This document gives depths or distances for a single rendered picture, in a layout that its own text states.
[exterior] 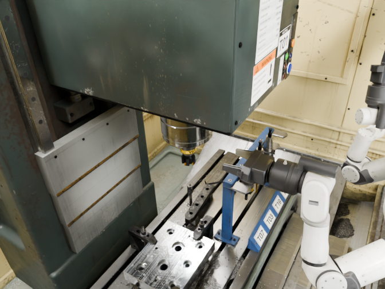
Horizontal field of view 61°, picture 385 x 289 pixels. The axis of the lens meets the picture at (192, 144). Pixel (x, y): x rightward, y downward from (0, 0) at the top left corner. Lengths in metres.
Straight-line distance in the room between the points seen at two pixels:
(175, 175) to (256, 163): 1.44
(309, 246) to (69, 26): 0.87
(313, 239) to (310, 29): 1.15
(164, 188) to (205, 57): 1.59
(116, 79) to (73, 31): 0.17
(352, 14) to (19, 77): 1.41
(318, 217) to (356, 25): 1.09
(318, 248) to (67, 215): 0.91
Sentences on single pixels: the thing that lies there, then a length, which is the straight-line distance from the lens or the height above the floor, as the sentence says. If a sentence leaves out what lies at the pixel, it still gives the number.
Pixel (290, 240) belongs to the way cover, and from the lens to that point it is 1.74.
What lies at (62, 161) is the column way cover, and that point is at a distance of 1.26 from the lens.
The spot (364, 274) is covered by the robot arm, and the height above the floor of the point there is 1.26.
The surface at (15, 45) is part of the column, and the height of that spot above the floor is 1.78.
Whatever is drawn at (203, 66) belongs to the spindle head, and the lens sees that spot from 0.75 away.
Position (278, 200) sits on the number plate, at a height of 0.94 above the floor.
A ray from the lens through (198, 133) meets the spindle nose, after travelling 0.94.
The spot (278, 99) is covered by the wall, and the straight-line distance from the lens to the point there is 2.00.
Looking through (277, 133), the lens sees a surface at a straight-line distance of 1.61.
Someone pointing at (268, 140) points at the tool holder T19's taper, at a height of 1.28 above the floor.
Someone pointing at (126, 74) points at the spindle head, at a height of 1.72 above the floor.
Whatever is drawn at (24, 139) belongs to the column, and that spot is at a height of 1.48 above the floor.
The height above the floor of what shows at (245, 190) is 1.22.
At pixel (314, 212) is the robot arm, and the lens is 0.90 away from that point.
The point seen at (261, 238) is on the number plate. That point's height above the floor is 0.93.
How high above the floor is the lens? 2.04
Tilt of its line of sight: 34 degrees down
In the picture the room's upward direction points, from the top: 2 degrees counter-clockwise
